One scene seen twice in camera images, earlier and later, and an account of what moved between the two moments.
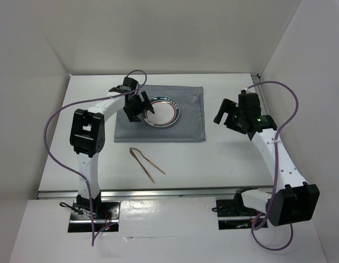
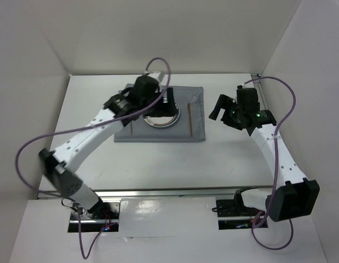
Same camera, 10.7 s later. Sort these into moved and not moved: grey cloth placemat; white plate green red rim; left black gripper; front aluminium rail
Moved: left black gripper
Not moved: front aluminium rail; white plate green red rim; grey cloth placemat
